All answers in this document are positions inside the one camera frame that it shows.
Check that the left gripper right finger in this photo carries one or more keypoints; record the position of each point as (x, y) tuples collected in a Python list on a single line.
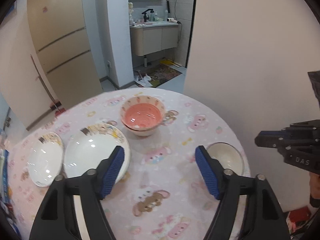
[(263, 216)]

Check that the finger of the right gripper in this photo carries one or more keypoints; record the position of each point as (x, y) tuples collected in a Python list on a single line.
[(271, 139)]

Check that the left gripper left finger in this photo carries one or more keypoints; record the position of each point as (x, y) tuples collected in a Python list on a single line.
[(56, 217)]

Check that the white black-rimmed bowl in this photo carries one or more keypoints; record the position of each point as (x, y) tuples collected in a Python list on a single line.
[(228, 156)]

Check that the cartoon plate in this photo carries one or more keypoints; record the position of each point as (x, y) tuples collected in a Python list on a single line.
[(89, 146), (45, 159)]

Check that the pink carrot bowl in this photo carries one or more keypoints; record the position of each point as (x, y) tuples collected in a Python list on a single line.
[(143, 112), (143, 133)]

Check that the person's right hand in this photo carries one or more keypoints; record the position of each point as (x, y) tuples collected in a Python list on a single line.
[(314, 189)]

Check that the stack of books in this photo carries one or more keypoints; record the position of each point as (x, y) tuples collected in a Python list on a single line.
[(6, 205)]

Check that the patterned bathroom floor mat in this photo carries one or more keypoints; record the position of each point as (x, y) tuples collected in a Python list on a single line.
[(160, 74)]

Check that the white hair dryer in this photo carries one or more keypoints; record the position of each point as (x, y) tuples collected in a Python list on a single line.
[(172, 20)]

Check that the bathroom vanity cabinet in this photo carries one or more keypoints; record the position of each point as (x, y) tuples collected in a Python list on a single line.
[(151, 37)]

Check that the black faucet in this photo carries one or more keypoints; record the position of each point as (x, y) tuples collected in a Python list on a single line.
[(148, 15)]

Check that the beige three-door refrigerator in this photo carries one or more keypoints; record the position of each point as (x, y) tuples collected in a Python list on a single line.
[(59, 35)]

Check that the wooden broom handle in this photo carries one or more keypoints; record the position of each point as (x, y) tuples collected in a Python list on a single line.
[(58, 111)]

